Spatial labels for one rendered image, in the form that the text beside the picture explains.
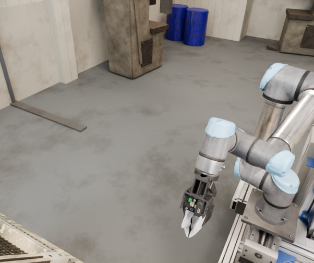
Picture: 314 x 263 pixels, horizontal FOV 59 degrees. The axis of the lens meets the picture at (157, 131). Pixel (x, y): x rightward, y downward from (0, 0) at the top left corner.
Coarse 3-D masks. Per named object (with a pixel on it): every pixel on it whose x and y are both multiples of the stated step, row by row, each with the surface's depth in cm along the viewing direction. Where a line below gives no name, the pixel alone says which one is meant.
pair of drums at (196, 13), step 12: (180, 12) 679; (192, 12) 645; (204, 12) 645; (168, 24) 705; (180, 24) 695; (192, 24) 658; (204, 24) 662; (168, 36) 719; (180, 36) 713; (192, 36) 673; (204, 36) 684
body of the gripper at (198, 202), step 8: (200, 176) 74; (208, 176) 75; (216, 176) 76; (200, 184) 75; (208, 184) 76; (184, 192) 76; (192, 192) 76; (200, 192) 77; (208, 192) 80; (184, 200) 78; (192, 200) 77; (200, 200) 75; (208, 200) 74; (192, 208) 77; (200, 208) 75; (208, 208) 80
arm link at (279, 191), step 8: (264, 176) 116; (272, 176) 114; (288, 176) 113; (296, 176) 114; (264, 184) 116; (272, 184) 114; (280, 184) 111; (288, 184) 110; (296, 184) 111; (264, 192) 120; (272, 192) 115; (280, 192) 113; (288, 192) 111; (296, 192) 114; (272, 200) 117; (280, 200) 115; (288, 200) 114
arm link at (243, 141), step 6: (240, 132) 82; (240, 138) 80; (246, 138) 80; (252, 138) 79; (240, 144) 80; (246, 144) 79; (234, 150) 81; (240, 150) 80; (246, 150) 79; (240, 156) 81
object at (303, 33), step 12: (288, 12) 630; (300, 12) 635; (312, 12) 623; (288, 24) 628; (300, 24) 622; (312, 24) 615; (288, 36) 641; (300, 36) 634; (312, 36) 626; (276, 48) 681; (288, 48) 655; (300, 48) 647; (312, 48) 639
